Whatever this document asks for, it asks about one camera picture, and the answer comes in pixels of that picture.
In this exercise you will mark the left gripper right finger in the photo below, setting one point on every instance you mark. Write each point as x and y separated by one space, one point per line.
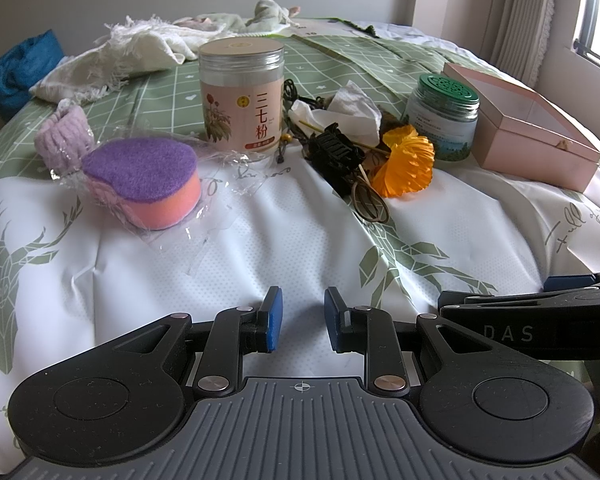
478 396

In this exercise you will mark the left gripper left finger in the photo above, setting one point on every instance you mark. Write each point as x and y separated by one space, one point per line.
123 398

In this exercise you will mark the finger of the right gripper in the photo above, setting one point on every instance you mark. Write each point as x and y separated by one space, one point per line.
557 283
450 299

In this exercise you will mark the orange paper flower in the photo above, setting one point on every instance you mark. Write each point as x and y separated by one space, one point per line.
409 166

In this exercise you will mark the white tissue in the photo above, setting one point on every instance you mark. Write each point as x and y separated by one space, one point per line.
356 115

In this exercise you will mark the purple pink heart sponge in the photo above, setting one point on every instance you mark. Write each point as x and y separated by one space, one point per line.
152 181

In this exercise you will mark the pink fluffy headband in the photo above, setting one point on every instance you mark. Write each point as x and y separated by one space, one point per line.
64 139

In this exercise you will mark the green white bedsheet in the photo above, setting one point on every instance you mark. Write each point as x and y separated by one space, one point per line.
71 276

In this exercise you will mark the pink cardboard box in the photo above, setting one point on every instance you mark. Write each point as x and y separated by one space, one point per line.
520 133

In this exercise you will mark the green lid glass jar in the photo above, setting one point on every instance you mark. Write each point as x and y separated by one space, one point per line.
446 112

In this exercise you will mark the beige window curtain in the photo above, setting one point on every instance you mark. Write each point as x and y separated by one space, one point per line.
517 36

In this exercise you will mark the pink labelled plastic jar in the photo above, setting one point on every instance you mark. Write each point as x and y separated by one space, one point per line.
241 85

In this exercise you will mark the light green plush toy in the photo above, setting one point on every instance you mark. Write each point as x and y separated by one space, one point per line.
268 18

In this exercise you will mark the blue cloth bundle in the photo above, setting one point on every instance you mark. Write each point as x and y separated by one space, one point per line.
22 67

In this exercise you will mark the white fringed blanket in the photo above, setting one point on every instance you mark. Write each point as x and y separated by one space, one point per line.
132 48

